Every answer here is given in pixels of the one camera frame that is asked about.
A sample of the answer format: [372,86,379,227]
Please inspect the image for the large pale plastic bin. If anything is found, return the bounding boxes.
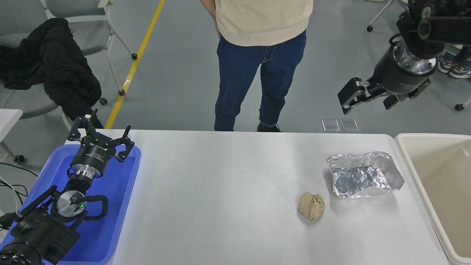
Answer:
[394,133,471,265]

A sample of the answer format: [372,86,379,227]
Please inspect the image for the seated person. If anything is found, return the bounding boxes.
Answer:
[437,45,471,79]

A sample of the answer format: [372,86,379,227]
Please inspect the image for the small white side table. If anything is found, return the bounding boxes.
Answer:
[0,109,25,163]

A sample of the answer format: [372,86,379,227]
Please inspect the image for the crumpled tan paper ball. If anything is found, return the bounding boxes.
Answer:
[298,192,326,222]

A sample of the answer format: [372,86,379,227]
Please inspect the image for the blue plastic tray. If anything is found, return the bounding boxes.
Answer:
[0,144,142,265]

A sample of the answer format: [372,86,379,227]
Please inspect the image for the black floor cables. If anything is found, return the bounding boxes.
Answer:
[0,162,39,208]

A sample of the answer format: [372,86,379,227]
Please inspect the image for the foil plate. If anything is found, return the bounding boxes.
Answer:
[326,151,405,199]

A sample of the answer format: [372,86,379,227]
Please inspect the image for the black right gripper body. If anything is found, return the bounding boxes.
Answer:
[368,46,424,101]

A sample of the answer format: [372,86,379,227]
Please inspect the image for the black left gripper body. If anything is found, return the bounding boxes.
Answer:
[70,134,115,171]

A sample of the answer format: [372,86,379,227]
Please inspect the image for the standing person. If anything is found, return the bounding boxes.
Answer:
[201,0,314,133]

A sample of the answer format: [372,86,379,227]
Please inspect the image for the grey chair with white frame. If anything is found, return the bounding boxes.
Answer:
[366,0,397,32]
[40,0,138,97]
[0,0,109,130]

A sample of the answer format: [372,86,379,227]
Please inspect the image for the black jacket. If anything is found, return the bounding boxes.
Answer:
[0,18,105,129]

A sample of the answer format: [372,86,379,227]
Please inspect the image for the white chair leg with caster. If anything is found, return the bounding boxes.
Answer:
[454,96,471,112]

